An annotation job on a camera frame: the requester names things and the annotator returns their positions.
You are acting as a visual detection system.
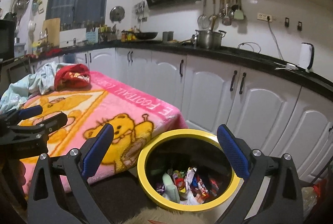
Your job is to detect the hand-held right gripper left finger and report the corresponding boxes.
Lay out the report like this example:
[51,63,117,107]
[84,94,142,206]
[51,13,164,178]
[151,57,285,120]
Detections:
[27,123,115,224]

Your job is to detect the black microwave oven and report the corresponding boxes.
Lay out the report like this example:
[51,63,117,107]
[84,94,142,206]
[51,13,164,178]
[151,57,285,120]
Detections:
[0,19,15,60]

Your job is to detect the row of spice jars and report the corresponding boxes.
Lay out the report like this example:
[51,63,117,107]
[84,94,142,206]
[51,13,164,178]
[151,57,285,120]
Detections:
[60,19,104,32]

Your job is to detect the white charger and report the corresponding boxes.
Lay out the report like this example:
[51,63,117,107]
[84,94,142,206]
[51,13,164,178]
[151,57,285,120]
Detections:
[276,63,298,71]

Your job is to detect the pink printed blanket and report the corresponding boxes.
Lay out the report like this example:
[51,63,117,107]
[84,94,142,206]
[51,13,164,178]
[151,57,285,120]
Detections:
[0,70,189,194]

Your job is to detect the steel stockpot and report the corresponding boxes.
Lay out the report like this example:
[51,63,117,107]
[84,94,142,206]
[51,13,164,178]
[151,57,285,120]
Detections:
[195,29,227,49]

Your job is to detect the white electric kettle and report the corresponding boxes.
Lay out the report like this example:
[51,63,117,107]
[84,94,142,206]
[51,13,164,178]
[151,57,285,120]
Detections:
[300,42,315,73]

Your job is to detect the white plastic bag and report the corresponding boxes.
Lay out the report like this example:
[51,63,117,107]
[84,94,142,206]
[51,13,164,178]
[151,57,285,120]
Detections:
[179,188,201,206]

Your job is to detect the light blue utensil holder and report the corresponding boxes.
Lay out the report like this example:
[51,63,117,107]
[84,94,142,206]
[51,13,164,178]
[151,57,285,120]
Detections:
[86,30,99,43]

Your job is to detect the red embroidered cloth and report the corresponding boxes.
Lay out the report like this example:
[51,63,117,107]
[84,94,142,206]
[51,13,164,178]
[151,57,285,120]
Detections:
[54,64,91,90]

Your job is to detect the white lower kitchen cabinets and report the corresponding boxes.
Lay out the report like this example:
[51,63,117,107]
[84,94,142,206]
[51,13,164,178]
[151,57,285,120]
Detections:
[31,47,333,183]

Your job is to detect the hanging dish sponges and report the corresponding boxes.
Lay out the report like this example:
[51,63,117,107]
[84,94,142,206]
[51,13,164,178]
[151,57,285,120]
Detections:
[32,0,46,15]

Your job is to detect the light blue patterned cloth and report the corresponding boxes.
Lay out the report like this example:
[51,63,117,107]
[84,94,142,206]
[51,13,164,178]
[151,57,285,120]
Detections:
[0,61,61,114]

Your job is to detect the black kitchen countertop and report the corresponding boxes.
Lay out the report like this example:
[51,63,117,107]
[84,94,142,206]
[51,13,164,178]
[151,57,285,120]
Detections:
[0,40,333,95]

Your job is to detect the red dish cloth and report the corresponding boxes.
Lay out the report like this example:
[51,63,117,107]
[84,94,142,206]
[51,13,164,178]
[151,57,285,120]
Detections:
[26,48,63,59]

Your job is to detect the hanging small kitchen tools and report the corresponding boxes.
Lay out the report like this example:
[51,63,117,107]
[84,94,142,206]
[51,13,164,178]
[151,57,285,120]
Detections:
[134,1,146,23]

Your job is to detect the red snack wrapper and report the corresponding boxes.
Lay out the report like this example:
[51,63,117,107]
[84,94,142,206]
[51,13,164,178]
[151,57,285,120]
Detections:
[208,177,219,197]

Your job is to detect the black wok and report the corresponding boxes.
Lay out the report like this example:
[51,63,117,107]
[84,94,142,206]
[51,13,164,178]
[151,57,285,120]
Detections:
[122,30,159,41]

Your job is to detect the wooden cutting board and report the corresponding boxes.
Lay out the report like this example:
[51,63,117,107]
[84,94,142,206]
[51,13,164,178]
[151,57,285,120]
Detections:
[42,18,61,48]

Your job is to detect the light blue storage box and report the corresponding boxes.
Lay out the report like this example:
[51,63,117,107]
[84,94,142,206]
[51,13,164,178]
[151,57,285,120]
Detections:
[14,42,26,58]

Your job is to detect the black power cable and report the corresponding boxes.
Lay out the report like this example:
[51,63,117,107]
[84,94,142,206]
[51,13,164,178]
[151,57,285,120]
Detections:
[268,21,284,60]

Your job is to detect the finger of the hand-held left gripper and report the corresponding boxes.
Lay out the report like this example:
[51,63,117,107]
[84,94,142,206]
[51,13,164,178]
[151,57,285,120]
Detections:
[0,105,43,125]
[8,113,68,134]

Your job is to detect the row of hanging kitchen utensils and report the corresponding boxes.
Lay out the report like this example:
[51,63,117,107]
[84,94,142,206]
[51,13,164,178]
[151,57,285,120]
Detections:
[197,0,246,28]

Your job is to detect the silver orange candy wrapper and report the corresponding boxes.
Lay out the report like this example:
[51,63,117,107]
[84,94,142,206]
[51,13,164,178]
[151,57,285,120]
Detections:
[185,167,198,188]

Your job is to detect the hanging steel colander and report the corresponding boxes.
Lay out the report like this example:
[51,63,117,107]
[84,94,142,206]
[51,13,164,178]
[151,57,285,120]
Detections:
[16,0,31,11]

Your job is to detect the beige fuzzy garment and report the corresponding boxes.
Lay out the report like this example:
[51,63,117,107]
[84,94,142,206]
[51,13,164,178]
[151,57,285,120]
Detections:
[125,207,183,224]

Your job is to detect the white plastic wall holder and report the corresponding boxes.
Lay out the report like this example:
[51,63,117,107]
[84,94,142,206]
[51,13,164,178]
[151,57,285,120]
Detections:
[28,20,37,41]

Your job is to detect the light green sponge cloth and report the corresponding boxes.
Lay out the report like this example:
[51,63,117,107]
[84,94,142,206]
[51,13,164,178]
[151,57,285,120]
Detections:
[163,173,180,202]

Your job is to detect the steel pot lid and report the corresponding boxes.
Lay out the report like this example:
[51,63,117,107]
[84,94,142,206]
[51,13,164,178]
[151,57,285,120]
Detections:
[109,6,125,23]

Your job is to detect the translucent plastic bag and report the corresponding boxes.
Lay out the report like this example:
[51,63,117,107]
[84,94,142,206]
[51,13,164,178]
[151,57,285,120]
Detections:
[302,177,328,216]

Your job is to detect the yellow rimmed black bin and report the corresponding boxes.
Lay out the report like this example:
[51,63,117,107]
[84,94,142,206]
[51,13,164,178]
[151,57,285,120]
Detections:
[137,129,244,211]

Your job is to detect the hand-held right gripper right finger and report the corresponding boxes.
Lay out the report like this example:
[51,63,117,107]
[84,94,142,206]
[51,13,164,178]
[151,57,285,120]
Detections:
[217,124,305,224]

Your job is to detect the white rectangular container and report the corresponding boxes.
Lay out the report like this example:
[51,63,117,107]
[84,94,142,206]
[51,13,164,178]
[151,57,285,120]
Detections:
[59,37,87,49]

